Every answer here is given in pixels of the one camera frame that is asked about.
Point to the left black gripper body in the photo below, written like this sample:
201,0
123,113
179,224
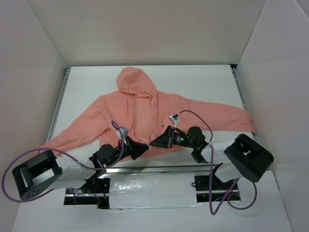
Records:
132,145

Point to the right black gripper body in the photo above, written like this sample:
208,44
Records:
169,136

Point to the salmon pink hooded jacket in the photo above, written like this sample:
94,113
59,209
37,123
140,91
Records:
145,111

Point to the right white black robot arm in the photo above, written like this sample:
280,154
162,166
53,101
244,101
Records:
239,158

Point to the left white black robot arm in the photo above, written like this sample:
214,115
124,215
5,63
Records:
45,171

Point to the white foil covered panel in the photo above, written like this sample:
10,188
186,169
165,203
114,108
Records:
152,191

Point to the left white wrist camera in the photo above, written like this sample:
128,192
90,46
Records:
123,132

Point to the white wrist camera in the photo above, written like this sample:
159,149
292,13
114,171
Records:
175,120
123,132

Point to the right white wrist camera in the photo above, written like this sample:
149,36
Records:
175,120

